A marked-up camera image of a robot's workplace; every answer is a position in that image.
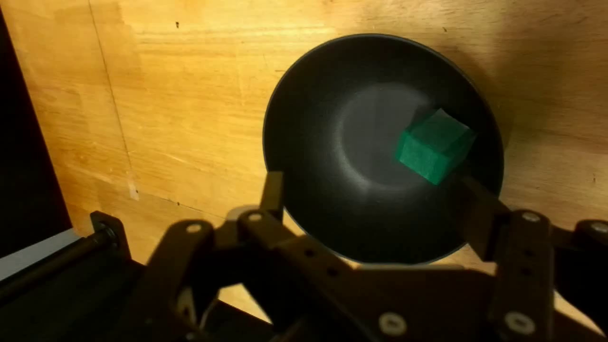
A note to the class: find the green cube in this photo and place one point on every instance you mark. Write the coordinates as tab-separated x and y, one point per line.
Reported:
434	148

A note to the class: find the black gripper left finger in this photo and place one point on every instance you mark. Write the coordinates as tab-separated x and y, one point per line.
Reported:
184	267

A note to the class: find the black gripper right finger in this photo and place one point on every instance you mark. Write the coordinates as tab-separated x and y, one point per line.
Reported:
524	273

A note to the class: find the black bowl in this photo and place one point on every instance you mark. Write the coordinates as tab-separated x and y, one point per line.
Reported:
355	191

